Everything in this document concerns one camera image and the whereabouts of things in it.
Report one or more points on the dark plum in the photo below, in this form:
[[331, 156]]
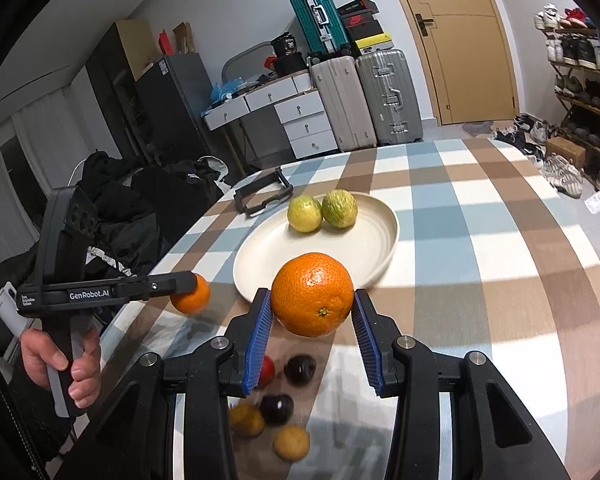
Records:
[[300, 369], [276, 409]]

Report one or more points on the blue plastic bag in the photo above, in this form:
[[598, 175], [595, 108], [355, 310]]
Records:
[[226, 90]]

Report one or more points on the cream round plate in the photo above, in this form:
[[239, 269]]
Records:
[[330, 255]]

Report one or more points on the shoe rack with shoes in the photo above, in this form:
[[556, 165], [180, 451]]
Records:
[[587, 80]]

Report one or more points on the beige suitcase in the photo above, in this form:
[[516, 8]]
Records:
[[342, 105]]

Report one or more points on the tan wooden door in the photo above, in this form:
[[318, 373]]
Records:
[[460, 60]]

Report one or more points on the oval mirror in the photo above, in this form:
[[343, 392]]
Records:
[[242, 60]]

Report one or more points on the black plastic frame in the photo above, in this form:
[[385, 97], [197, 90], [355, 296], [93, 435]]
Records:
[[280, 179]]

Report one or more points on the small red box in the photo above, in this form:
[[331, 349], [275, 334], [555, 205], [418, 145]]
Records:
[[166, 42]]

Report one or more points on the teal suitcase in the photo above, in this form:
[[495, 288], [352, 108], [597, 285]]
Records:
[[315, 17]]

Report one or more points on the black and red shoe box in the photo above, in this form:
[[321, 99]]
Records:
[[359, 10]]

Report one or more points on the brown round fruit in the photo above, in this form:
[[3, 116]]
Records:
[[291, 442], [247, 420]]

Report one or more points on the large cardboard box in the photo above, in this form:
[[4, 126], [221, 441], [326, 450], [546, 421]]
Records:
[[135, 45]]

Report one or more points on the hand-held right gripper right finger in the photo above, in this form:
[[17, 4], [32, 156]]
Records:
[[366, 345]]

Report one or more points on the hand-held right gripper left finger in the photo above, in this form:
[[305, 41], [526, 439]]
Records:
[[258, 342]]

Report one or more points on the dark grey fridge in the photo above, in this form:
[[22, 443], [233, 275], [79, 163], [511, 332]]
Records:
[[177, 100]]

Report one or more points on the small cardboard box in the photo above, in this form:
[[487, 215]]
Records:
[[564, 151]]

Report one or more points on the yellow-green smooth fruit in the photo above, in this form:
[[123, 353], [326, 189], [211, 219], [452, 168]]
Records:
[[304, 214]]

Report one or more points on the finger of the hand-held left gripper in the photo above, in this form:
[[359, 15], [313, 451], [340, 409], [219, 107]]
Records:
[[172, 284]]

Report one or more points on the black tall cabinet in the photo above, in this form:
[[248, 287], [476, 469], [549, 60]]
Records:
[[112, 95]]

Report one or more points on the grey door mat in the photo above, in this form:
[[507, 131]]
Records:
[[485, 129]]

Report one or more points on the red tomato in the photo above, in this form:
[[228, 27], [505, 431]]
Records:
[[267, 371]]

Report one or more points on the white drawer desk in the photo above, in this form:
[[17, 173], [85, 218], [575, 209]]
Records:
[[300, 110]]

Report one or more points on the pile of floor shoes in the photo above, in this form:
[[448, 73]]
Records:
[[527, 135]]

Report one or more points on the large orange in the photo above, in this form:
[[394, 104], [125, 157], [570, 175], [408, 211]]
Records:
[[310, 292]]

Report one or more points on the pile of black clothes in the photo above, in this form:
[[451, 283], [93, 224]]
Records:
[[130, 205]]

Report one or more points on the silver suitcase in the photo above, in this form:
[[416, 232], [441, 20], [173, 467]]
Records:
[[390, 95]]

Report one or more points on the green bumpy fruit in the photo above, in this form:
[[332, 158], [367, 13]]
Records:
[[341, 208]]

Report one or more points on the black bag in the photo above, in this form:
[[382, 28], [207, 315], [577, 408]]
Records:
[[287, 52]]

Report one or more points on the grey sneakers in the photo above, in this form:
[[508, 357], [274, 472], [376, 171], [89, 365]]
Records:
[[562, 176]]

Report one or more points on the small orange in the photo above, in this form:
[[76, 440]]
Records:
[[195, 300]]

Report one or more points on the person's left hand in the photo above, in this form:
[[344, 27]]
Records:
[[40, 352]]

